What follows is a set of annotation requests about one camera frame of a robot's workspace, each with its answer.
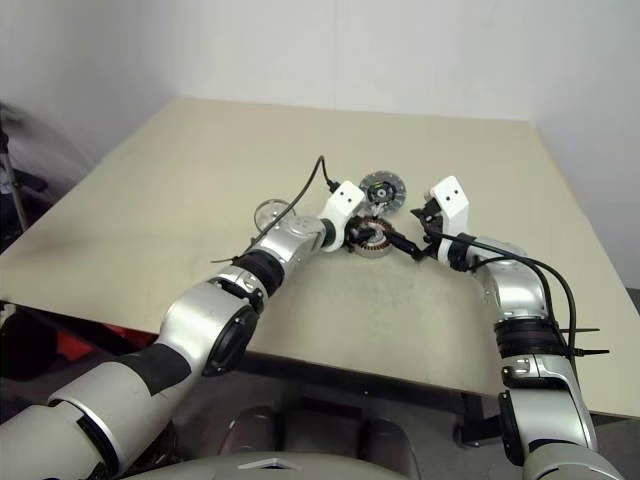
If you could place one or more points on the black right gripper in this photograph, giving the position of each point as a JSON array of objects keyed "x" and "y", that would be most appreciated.
[{"x": 430, "y": 220}]

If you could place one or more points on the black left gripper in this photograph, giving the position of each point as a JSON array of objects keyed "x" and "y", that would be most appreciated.
[{"x": 353, "y": 235}]

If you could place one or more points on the grey round motor lid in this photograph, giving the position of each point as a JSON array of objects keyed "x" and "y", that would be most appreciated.
[{"x": 397, "y": 192}]

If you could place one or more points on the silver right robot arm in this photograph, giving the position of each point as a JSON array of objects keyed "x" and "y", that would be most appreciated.
[{"x": 515, "y": 290}]

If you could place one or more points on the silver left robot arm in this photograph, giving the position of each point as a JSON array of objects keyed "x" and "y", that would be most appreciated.
[{"x": 200, "y": 315}]

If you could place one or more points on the black zip tie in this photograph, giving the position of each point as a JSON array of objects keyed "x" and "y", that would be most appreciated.
[
  {"x": 595, "y": 352},
  {"x": 222, "y": 260},
  {"x": 585, "y": 330}
]

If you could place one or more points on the dark brown rounded shape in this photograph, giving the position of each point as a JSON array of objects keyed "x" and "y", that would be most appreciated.
[{"x": 250, "y": 432}]

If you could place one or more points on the grey robot torso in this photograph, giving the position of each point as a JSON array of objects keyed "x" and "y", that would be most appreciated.
[{"x": 325, "y": 467}]

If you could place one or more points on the red box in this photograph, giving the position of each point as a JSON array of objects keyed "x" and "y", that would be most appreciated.
[{"x": 75, "y": 345}]

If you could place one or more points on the metal tripod stand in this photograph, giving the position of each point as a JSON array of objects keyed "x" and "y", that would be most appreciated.
[{"x": 17, "y": 200}]

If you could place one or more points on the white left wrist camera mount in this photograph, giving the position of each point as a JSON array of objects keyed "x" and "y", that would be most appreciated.
[{"x": 345, "y": 200}]

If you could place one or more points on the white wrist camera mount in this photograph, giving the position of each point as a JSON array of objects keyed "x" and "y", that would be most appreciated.
[
  {"x": 345, "y": 200},
  {"x": 452, "y": 200}
]

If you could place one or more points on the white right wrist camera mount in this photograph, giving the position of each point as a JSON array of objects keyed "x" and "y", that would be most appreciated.
[{"x": 452, "y": 200}]

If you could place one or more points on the black table frame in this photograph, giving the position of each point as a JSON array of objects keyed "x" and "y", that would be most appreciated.
[{"x": 470, "y": 415}]

